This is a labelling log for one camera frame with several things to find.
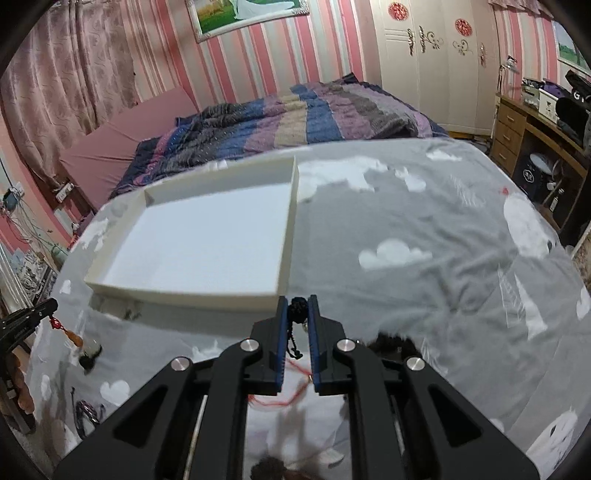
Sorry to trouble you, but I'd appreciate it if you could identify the person left hand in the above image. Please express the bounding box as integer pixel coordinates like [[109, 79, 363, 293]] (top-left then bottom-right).
[[7, 353, 35, 414]]

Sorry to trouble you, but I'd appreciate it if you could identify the pink headboard cushion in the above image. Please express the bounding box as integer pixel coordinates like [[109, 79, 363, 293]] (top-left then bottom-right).
[[59, 87, 197, 211]]

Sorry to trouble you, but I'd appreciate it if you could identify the grey polar bear bedsheet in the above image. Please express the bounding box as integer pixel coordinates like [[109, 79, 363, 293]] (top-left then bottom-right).
[[27, 139, 590, 478]]

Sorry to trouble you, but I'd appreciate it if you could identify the white shallow tray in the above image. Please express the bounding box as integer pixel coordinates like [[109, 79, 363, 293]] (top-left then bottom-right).
[[85, 157, 298, 311]]

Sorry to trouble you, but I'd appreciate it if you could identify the pink patterned curtain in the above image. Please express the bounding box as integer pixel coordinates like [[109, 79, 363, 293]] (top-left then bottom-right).
[[1, 1, 138, 189]]

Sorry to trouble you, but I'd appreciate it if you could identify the wooden desk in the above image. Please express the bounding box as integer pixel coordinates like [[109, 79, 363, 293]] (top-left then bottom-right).
[[490, 96, 590, 246]]

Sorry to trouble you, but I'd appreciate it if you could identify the striped multicolour quilt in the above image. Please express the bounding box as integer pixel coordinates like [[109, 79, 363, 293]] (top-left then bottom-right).
[[110, 74, 447, 197]]

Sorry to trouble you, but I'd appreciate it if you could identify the framed wedding photo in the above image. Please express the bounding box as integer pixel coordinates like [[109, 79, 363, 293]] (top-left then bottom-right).
[[185, 0, 310, 42]]

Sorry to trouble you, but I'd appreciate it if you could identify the white wardrobe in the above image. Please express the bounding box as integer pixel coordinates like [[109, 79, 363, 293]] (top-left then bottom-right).
[[370, 0, 500, 136]]

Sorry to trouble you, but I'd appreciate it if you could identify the silver desk lamp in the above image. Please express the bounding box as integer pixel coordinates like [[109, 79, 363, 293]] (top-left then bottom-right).
[[497, 55, 520, 96]]

